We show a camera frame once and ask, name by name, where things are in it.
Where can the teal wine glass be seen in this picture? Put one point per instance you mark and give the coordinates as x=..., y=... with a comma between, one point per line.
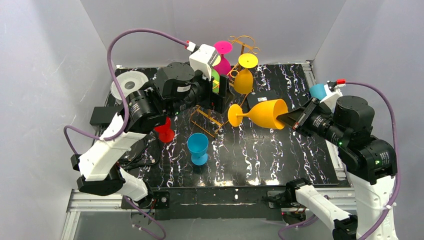
x=318, y=91

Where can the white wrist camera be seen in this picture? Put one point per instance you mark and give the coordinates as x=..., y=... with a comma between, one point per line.
x=202, y=58
x=333, y=92

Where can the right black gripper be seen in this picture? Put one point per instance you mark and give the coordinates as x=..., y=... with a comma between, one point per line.
x=302, y=117

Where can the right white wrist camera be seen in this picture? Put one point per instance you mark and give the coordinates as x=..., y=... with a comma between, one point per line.
x=333, y=92

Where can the green wine glass pale base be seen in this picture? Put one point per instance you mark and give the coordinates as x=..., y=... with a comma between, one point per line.
x=216, y=76

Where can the red wine glass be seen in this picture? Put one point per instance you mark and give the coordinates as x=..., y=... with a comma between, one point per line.
x=164, y=132

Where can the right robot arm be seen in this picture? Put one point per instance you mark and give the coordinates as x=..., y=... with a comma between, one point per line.
x=370, y=162

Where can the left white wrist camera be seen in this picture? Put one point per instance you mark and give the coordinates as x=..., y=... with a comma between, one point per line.
x=202, y=58

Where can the black block left edge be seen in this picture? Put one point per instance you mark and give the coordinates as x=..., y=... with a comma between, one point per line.
x=102, y=115

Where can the magenta wine glass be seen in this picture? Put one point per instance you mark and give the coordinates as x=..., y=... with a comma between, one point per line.
x=224, y=66

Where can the blue wine glass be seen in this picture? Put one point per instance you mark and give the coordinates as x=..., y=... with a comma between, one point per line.
x=198, y=144

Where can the gold wire glass rack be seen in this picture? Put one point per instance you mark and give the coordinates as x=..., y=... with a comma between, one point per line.
x=248, y=45

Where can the white filament spool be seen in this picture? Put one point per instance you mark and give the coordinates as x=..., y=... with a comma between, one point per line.
x=129, y=82

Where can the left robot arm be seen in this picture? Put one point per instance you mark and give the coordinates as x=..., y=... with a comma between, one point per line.
x=176, y=88

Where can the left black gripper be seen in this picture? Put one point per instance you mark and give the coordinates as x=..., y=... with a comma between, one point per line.
x=218, y=96

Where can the black flat box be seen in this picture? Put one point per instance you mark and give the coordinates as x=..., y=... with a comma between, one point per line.
x=257, y=97

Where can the orange glass yellow base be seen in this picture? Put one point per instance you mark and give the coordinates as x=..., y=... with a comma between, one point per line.
x=243, y=82
x=263, y=114

